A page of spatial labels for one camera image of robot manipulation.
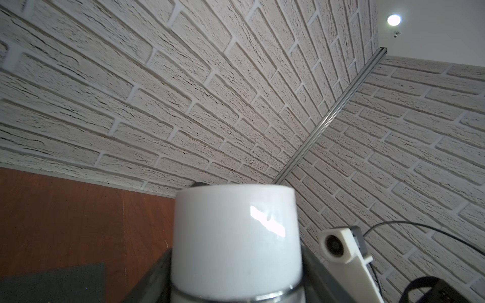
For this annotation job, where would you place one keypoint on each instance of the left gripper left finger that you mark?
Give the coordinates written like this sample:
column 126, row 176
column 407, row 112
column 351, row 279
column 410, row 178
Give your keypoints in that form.
column 155, row 285

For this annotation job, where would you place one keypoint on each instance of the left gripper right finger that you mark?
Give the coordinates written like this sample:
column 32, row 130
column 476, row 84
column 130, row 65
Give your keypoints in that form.
column 319, row 285

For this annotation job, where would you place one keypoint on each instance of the grey drawstring bag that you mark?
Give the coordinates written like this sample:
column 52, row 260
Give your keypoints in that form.
column 86, row 283

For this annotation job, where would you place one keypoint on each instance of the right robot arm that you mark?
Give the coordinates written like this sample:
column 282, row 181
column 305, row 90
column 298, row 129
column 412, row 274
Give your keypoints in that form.
column 439, row 291

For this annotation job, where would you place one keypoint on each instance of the round ceiling lamp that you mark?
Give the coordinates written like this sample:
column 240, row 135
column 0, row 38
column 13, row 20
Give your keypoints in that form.
column 394, row 20

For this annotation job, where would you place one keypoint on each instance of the white hair dryer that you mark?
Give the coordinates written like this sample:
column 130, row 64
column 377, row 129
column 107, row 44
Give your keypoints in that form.
column 236, row 243

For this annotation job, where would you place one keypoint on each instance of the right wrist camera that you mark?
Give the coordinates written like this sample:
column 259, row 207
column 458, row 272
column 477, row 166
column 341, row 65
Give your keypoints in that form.
column 347, row 257

